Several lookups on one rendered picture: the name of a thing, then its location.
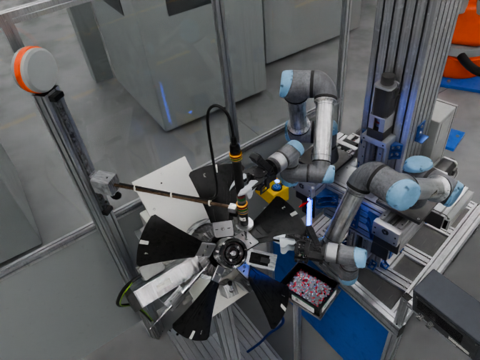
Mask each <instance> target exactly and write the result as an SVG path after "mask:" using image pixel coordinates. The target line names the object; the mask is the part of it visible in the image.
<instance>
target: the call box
mask: <svg viewBox="0 0 480 360"><path fill-rule="evenodd" d="M276 179H278V178H276ZM278 180H279V179H278ZM280 183H281V181H280V180H279V182H278V183H276V182H275V180H274V181H272V182H271V183H270V184H269V185H270V188H269V189H267V190H266V191H265V192H264V193H263V194H262V195H260V191H257V190H255V192H256V193H257V194H258V195H259V196H260V197H261V198H263V199H264V200H265V201H266V202H268V203H269V204H270V203H271V201H272V200H273V199H274V198H275V197H276V196H280V197H281V198H283V199H284V200H285V201H287V200H288V199H289V188H288V187H287V186H284V185H283V186H281V188H280V189H279V190H273V185H274V184H280Z"/></svg>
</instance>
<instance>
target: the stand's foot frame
mask: <svg viewBox="0 0 480 360"><path fill-rule="evenodd" d="M231 310H232V314H233V318H234V325H235V328H236V335H237V339H238V343H239V349H240V353H241V359H239V360H282V358H281V357H280V356H279V355H278V354H277V353H276V351H275V350H274V349H273V348H272V346H271V345H270V344H269V342H268V341H267V340H266V339H265V340H264V341H263V342H262V343H261V344H260V345H258V346H257V347H256V348H255V349H253V350H252V351H250V352H249V353H247V352H246V351H247V350H249V349H250V348H251V347H253V346H254V345H256V344H257V343H259V342H260V341H261V340H262V339H263V336H262V334H261V333H260V332H259V330H258V329H257V328H256V327H255V326H254V325H253V324H252V322H251V321H250V320H249V318H248V317H247V316H246V314H245V313H244V312H243V311H242V310H241V309H240V308H239V306H238V305H237V304H236V302H234V303H232V304H231ZM167 333H168V335H169V338H170V339H171V341H172V343H173V344H174V346H175V347H176V349H177V351H178V352H179V353H180V355H181V357H182V359H183V360H224V356H223V354H222V350H221V345H220V343H219V338H218V334H217V332H216V333H215V334H213V335H212V336H211V335H210V337H209V338H208V339H207V340H204V341H194V340H191V339H187V338H185V337H183V336H182V335H180V334H179V335H178V336H177V335H176V333H177V332H176V331H174V330H173V328H172V329H170V330H169V331H167Z"/></svg>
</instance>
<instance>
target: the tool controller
mask: <svg viewBox="0 0 480 360"><path fill-rule="evenodd" d="M412 309H413V310H414V311H415V312H416V313H417V315H416V318H417V319H418V320H419V321H421V320H422V319H424V320H426V321H427V323H426V324H425V326H426V327H427V328H428V329H431V328H432V327H434V328H435V329H436V330H437V331H439V332H440V333H441V334H443V335H444V336H445V337H446V338H447V339H448V340H449V341H451V342H452V343H453V344H454V345H456V346H457V347H458V348H459V349H461V350H462V351H463V352H464V353H465V354H466V355H467V356H469V358H470V359H472V360H480V302H479V301H477V300H476V299H475V298H474V297H472V296H471V295H469V294H468V293H466V292H465V291H464V290H463V289H461V288H460V287H458V286H457V285H456V284H454V283H453V282H452V281H450V280H449V279H447V278H446V277H445V276H443V275H442V274H440V273H439V272H438V271H437V270H435V269H432V270H431V271H430V272H429V273H428V274H427V275H426V276H425V277H424V278H423V279H422V280H421V281H420V282H419V283H418V284H417V285H416V286H415V287H414V289H413V302H412Z"/></svg>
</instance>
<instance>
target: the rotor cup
mask: <svg viewBox="0 0 480 360"><path fill-rule="evenodd" d="M227 237H231V238H227ZM209 242H213V243H216V247H215V248H214V250H213V252H212V254H211V256H210V257H207V259H208V261H209V263H210V264H211V265H212V266H214V267H216V265H217V264H218V265H219V266H222V267H223V268H224V269H237V268H239V267H240V266H242V265H243V264H244V262H245V261H246V258H247V255H248V251H247V247H246V244H245V243H244V242H243V241H242V240H241V239H238V238H234V237H233V236H225V237H219V238H216V237H215V236H213V237H212V238H211V239H210V240H209ZM216 250H217V251H219V252H216ZM232 251H235V252H236V255H235V256H232V255H231V252H232ZM225 267H226V268H225Z"/></svg>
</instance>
